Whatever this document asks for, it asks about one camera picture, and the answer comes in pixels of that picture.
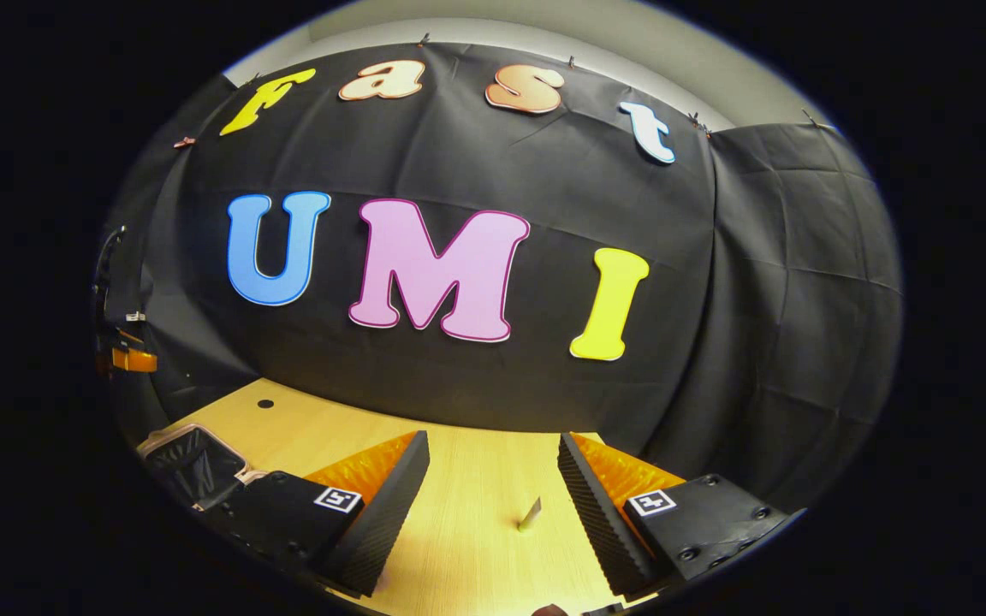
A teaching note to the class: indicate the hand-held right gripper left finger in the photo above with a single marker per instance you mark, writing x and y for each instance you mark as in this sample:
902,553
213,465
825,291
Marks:
390,513

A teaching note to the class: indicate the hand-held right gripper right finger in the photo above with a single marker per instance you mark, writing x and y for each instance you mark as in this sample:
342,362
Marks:
600,522

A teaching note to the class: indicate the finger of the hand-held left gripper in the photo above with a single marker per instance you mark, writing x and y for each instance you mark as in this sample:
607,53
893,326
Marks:
133,360

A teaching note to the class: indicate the small metal clip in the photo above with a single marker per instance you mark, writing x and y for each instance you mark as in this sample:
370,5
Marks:
184,142

